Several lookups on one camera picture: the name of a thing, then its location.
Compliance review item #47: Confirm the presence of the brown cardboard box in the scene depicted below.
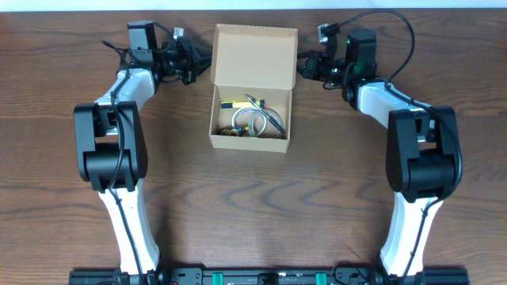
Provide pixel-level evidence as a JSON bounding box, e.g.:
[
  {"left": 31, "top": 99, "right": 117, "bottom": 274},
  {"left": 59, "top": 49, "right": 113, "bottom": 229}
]
[{"left": 208, "top": 24, "right": 298, "bottom": 153}]

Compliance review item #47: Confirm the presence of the black ballpoint pen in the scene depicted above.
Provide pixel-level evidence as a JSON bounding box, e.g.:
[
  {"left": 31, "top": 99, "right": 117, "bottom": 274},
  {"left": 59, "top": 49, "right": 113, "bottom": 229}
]
[{"left": 245, "top": 93, "right": 285, "bottom": 134}]

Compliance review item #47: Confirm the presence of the yellow highlighter marker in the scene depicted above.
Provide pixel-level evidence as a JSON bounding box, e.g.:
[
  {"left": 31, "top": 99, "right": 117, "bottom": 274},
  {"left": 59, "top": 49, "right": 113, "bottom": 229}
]
[{"left": 220, "top": 100, "right": 265, "bottom": 108}]

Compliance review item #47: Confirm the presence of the yellow correction tape dispenser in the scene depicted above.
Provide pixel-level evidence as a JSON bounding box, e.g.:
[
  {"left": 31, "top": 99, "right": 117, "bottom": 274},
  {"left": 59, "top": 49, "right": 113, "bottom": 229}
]
[{"left": 219, "top": 126, "right": 251, "bottom": 137}]

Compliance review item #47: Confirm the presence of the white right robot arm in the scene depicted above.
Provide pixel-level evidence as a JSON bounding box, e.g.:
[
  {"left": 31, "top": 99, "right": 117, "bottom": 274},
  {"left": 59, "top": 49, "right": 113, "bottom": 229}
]
[{"left": 297, "top": 24, "right": 463, "bottom": 284}]

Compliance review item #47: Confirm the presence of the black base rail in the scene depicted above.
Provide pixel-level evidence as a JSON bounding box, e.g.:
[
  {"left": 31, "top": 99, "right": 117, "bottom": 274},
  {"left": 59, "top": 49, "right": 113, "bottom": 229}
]
[{"left": 69, "top": 264, "right": 471, "bottom": 285}]

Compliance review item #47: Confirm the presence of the clear tape roll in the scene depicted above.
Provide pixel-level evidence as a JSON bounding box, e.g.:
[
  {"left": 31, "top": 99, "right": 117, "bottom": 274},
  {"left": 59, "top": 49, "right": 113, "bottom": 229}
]
[
  {"left": 248, "top": 110, "right": 285, "bottom": 139},
  {"left": 231, "top": 108, "right": 260, "bottom": 128}
]

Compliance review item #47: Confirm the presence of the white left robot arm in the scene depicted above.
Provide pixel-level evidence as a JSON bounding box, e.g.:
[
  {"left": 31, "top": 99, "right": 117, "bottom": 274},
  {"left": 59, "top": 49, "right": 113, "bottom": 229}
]
[{"left": 71, "top": 21, "right": 212, "bottom": 284}]

